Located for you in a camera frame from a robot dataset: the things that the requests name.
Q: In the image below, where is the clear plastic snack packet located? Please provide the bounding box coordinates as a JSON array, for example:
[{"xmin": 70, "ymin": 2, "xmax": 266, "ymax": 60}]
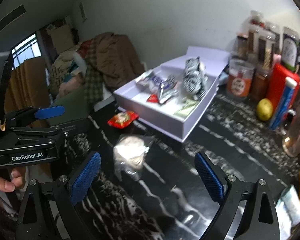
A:
[{"xmin": 113, "ymin": 134, "xmax": 154, "ymax": 181}]

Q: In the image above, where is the red snack bag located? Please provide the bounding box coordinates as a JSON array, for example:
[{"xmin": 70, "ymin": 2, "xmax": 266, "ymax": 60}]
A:
[{"xmin": 107, "ymin": 111, "xmax": 139, "ymax": 129}]

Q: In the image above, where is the small red candy packet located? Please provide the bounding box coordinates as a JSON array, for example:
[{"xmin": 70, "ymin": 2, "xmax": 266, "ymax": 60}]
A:
[{"xmin": 147, "ymin": 94, "xmax": 159, "ymax": 103}]

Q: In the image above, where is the black white striped cloth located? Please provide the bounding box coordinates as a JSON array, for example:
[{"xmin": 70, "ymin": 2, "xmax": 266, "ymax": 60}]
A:
[{"xmin": 183, "ymin": 56, "xmax": 207, "ymax": 101}]

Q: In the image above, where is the person's left hand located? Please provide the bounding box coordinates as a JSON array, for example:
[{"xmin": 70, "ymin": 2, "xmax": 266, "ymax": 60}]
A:
[{"xmin": 0, "ymin": 166, "xmax": 26, "ymax": 193}]

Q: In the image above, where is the green plaid cloth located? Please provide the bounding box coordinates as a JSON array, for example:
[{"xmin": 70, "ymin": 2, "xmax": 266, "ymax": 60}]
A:
[{"xmin": 84, "ymin": 36, "xmax": 103, "ymax": 104}]

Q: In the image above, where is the yellow lemon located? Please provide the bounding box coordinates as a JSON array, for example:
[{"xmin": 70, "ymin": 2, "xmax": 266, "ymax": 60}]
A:
[{"xmin": 256, "ymin": 99, "xmax": 273, "ymax": 121}]

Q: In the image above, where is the brown blanket pile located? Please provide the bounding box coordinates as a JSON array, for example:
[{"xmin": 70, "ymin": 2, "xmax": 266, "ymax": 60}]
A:
[{"xmin": 87, "ymin": 32, "xmax": 145, "ymax": 92}]

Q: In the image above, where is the glass mug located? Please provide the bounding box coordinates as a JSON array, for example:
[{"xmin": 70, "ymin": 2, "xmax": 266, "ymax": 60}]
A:
[{"xmin": 282, "ymin": 104, "xmax": 300, "ymax": 158}]

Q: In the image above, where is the white open gift box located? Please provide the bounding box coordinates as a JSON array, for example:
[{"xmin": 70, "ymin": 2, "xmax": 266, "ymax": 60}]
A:
[{"xmin": 112, "ymin": 45, "xmax": 231, "ymax": 144}]

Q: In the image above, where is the amber honey jar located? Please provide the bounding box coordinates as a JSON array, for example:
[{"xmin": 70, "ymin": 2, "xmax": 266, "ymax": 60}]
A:
[{"xmin": 251, "ymin": 69, "xmax": 271, "ymax": 102}]

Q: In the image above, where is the orange label clear jar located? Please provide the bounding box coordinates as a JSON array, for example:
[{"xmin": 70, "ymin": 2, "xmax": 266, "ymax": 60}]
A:
[{"xmin": 226, "ymin": 59, "xmax": 255, "ymax": 100}]

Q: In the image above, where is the blue white tablet tube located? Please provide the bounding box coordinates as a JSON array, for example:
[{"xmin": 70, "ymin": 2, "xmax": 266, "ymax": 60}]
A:
[{"xmin": 269, "ymin": 77, "xmax": 298, "ymax": 131}]

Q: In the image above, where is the red thermos bottle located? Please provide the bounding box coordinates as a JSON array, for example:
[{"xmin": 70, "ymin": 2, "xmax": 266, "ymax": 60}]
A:
[{"xmin": 266, "ymin": 63, "xmax": 300, "ymax": 111}]

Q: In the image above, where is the clear jar with grains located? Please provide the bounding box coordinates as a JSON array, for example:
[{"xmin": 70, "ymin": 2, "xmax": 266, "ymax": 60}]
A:
[{"xmin": 257, "ymin": 30, "xmax": 275, "ymax": 70}]

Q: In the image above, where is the dark label tall jar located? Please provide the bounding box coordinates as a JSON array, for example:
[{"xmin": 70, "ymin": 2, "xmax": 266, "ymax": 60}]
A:
[{"xmin": 281, "ymin": 27, "xmax": 300, "ymax": 73}]

